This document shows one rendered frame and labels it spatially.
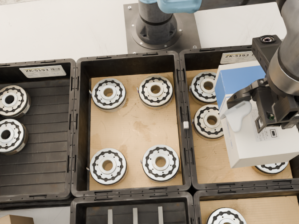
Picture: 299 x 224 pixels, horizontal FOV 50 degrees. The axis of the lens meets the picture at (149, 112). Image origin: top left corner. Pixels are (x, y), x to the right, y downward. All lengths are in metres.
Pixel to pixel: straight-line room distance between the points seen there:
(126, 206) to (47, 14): 0.85
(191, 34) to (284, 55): 0.79
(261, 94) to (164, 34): 0.65
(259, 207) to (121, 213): 0.37
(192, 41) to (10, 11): 0.76
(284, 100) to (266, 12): 0.89
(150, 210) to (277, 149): 0.41
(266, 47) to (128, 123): 0.51
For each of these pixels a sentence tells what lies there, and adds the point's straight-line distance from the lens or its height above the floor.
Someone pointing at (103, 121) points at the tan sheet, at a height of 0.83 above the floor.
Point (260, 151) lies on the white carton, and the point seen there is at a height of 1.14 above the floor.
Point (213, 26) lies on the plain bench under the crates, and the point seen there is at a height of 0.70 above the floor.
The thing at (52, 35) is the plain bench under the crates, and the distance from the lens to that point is 1.33.
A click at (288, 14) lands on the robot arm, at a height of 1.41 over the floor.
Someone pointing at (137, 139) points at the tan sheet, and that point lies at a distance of 0.94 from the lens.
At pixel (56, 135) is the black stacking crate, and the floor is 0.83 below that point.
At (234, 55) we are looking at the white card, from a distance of 0.98.
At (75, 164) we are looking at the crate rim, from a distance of 0.86.
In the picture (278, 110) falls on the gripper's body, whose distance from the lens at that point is 0.52.
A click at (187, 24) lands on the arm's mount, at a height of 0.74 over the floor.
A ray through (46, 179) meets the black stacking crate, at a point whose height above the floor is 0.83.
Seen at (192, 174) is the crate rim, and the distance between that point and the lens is 0.81.
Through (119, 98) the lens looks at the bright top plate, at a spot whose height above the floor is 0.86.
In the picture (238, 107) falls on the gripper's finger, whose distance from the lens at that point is 0.61.
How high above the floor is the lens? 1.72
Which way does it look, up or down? 68 degrees down
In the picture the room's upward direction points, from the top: 9 degrees counter-clockwise
